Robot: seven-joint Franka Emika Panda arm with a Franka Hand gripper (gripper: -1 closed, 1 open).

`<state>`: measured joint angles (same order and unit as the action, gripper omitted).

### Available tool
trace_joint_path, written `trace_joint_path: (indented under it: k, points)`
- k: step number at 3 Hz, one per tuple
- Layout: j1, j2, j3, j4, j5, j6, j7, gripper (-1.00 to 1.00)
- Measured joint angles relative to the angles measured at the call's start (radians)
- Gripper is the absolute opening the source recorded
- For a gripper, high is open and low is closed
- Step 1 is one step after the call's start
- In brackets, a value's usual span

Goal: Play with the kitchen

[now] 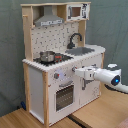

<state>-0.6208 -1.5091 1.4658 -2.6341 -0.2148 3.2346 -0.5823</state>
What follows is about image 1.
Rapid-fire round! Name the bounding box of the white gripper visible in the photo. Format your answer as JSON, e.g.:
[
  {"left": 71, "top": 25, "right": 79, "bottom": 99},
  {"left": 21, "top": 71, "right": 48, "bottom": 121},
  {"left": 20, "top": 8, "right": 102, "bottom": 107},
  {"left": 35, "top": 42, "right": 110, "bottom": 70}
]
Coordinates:
[{"left": 75, "top": 67, "right": 96, "bottom": 80}]

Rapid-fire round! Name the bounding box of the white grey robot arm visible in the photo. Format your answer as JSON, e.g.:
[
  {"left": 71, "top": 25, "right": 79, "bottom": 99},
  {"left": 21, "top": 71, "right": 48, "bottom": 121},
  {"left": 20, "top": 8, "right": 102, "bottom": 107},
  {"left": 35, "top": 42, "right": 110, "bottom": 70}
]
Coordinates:
[{"left": 75, "top": 66, "right": 128, "bottom": 94}]

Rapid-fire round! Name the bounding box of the wooden toy kitchen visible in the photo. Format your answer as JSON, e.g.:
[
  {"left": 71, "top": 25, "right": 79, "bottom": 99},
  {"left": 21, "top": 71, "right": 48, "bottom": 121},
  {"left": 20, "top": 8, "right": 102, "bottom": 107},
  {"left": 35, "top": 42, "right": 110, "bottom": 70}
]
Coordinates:
[{"left": 22, "top": 2, "right": 105, "bottom": 127}]

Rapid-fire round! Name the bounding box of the right red stove knob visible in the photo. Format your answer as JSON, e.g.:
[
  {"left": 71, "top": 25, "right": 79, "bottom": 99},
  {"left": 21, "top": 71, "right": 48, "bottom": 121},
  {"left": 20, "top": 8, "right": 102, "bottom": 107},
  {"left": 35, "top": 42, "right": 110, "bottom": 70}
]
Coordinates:
[{"left": 71, "top": 66, "right": 78, "bottom": 73}]

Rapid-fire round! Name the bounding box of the red stove knob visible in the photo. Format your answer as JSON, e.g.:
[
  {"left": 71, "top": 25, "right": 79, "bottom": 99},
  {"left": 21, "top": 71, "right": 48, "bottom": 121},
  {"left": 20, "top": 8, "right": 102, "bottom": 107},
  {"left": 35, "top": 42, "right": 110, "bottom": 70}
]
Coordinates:
[
  {"left": 54, "top": 73, "right": 60, "bottom": 79},
  {"left": 71, "top": 66, "right": 78, "bottom": 73}
]

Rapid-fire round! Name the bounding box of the grey toy sink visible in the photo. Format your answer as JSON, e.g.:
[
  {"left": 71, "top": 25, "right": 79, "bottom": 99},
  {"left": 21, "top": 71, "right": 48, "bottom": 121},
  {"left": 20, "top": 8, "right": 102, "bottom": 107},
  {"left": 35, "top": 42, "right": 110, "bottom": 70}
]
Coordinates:
[{"left": 66, "top": 47, "right": 94, "bottom": 56}]

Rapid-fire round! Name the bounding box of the left red stove knob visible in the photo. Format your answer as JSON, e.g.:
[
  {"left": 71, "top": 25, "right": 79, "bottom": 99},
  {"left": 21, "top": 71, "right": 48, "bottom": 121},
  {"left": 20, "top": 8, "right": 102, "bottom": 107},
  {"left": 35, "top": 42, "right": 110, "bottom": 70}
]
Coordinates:
[{"left": 54, "top": 73, "right": 60, "bottom": 79}]

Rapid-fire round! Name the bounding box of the black toy stovetop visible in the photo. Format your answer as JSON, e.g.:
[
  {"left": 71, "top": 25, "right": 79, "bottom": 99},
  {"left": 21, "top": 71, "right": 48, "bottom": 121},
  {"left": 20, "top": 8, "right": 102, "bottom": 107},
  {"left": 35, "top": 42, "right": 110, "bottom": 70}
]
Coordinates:
[{"left": 34, "top": 53, "right": 71, "bottom": 66}]

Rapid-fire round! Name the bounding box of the toy oven door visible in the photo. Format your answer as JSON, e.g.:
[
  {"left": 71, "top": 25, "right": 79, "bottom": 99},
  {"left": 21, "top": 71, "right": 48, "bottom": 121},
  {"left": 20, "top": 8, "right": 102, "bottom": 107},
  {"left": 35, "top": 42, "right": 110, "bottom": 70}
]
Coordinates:
[{"left": 56, "top": 85, "right": 74, "bottom": 111}]

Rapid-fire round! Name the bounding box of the black toy faucet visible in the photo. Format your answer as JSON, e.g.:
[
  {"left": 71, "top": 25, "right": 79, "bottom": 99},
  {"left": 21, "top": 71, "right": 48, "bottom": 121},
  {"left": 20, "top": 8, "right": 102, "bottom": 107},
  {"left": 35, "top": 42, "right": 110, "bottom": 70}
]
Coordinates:
[{"left": 67, "top": 33, "right": 82, "bottom": 49}]

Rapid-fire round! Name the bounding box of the silver toy pot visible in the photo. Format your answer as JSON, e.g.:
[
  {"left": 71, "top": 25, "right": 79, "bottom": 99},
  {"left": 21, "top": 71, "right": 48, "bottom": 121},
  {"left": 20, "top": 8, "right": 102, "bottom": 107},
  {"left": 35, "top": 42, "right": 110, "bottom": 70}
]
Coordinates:
[{"left": 40, "top": 51, "right": 55, "bottom": 62}]

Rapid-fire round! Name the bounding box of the toy microwave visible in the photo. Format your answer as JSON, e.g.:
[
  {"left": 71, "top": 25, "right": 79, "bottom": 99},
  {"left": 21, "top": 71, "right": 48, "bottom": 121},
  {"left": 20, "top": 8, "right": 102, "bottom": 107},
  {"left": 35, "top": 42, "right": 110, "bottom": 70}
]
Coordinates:
[{"left": 67, "top": 3, "right": 90, "bottom": 21}]

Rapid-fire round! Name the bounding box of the grey range hood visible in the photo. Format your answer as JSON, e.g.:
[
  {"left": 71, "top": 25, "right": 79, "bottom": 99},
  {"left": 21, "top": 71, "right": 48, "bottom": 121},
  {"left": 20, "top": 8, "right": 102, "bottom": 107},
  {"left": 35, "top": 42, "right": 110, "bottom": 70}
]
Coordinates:
[{"left": 35, "top": 5, "right": 64, "bottom": 27}]

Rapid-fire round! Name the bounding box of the grey cabinet door handle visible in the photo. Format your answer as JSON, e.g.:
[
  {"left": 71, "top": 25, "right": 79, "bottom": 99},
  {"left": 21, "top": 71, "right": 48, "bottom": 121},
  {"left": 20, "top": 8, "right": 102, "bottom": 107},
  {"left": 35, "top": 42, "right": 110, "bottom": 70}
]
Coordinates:
[{"left": 82, "top": 79, "right": 86, "bottom": 90}]

